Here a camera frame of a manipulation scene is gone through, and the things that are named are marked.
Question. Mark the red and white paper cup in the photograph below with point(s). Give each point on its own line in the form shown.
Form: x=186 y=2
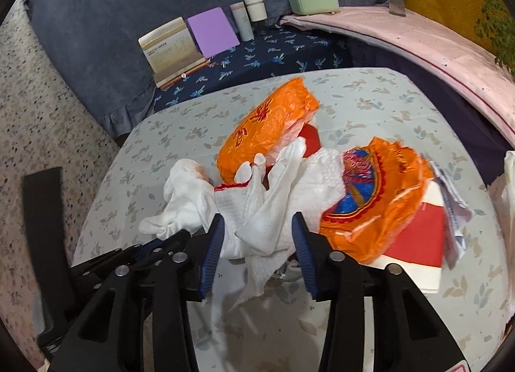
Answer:
x=418 y=235

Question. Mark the navy floral cloth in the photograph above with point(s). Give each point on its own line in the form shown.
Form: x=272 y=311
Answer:
x=273 y=58

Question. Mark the small red paper item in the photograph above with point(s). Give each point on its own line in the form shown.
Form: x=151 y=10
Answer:
x=312 y=140

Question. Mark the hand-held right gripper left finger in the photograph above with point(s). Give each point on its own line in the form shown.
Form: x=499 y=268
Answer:
x=213 y=251

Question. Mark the orange plastic bag blue print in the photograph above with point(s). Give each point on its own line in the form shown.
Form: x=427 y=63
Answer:
x=386 y=203

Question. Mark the pink cloth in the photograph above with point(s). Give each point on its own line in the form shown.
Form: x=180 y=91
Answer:
x=422 y=42

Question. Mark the pale green box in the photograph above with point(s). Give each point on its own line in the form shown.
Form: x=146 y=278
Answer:
x=314 y=3

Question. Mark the blue-grey cloth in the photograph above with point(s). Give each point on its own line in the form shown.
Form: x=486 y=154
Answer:
x=120 y=1

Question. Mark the crumpled clear wrapper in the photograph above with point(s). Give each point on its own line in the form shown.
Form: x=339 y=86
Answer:
x=452 y=203

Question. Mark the dark purple cloth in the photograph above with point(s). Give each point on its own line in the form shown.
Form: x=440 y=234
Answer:
x=442 y=90

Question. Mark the cream and gold box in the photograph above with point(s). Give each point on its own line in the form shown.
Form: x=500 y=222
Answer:
x=169 y=50

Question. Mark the pale floral tablecloth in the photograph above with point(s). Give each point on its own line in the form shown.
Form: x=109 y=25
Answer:
x=362 y=90

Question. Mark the green leafy plant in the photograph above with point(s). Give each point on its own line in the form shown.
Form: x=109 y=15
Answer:
x=495 y=25

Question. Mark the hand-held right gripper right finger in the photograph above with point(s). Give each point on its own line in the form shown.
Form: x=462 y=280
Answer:
x=301 y=251

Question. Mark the orange plastic bag red print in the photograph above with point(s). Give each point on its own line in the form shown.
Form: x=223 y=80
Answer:
x=261 y=122

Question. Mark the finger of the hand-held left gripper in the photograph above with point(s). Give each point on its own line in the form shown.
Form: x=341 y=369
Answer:
x=165 y=245
x=100 y=267

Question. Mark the white plastic bag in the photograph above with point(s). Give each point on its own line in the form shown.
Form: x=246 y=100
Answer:
x=505 y=203

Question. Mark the white tube bottle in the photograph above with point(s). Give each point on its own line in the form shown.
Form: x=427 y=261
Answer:
x=242 y=21

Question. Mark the white jar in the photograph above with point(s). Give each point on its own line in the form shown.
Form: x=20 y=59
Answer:
x=256 y=7

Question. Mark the red pen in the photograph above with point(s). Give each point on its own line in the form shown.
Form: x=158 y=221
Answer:
x=189 y=72

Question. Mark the purple card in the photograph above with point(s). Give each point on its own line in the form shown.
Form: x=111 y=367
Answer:
x=213 y=32

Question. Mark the plain white cotton glove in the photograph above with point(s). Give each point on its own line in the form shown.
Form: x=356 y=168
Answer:
x=185 y=195

